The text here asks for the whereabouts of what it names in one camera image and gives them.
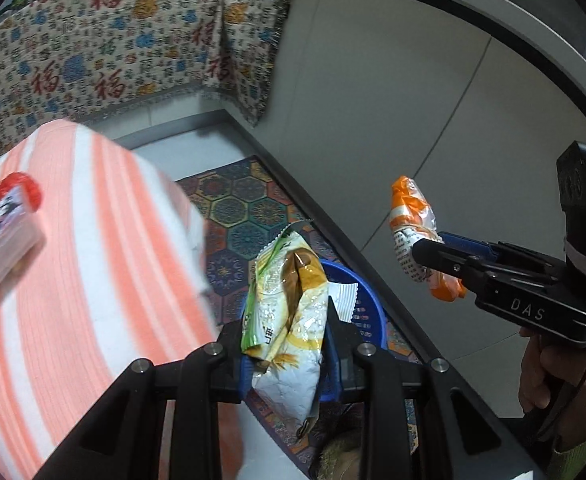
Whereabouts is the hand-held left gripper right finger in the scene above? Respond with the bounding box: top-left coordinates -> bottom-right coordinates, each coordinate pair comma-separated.
323,297 -> 541,480

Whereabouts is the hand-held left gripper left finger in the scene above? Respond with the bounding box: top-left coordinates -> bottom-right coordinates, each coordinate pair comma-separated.
33,322 -> 254,480

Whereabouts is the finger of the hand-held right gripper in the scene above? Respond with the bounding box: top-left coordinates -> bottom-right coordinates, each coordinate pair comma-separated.
439,231 -> 566,273
412,237 -> 564,293

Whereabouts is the orange white snack wrapper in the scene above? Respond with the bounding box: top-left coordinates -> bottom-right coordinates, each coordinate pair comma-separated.
389,175 -> 468,303

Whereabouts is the blue plastic mesh basket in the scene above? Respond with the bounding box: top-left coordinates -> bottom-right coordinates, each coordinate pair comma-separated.
243,258 -> 389,403

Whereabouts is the white sachet wrapper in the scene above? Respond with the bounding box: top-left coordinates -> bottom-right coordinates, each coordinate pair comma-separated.
329,282 -> 360,322

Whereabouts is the green yellow snack bag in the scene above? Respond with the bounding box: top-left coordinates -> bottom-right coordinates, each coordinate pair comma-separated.
240,220 -> 330,443

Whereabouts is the clear plastic lidded box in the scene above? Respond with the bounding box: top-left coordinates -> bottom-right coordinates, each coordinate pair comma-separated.
0,185 -> 44,293

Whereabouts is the red plastic wrapper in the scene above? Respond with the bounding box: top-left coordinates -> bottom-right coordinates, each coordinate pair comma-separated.
0,172 -> 43,211

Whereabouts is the person's right forearm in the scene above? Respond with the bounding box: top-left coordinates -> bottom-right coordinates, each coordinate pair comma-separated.
545,410 -> 586,480

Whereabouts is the person's right hand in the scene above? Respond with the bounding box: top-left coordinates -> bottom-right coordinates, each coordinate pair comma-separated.
519,322 -> 586,441

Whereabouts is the beige fluffy slipper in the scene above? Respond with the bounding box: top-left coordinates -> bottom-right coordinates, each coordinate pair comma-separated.
309,427 -> 369,480

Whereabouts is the colourful hexagon pattern rug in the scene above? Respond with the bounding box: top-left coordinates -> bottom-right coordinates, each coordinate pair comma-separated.
175,156 -> 424,480

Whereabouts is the orange white striped tablecloth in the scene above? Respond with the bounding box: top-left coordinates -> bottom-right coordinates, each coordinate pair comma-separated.
0,120 -> 246,480

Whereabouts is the narrow printed cream cloth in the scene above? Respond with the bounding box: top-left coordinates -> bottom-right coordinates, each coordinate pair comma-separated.
218,0 -> 296,128

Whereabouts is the large printed cream cloth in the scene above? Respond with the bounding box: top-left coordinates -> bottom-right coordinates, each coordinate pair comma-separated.
0,0 -> 229,153

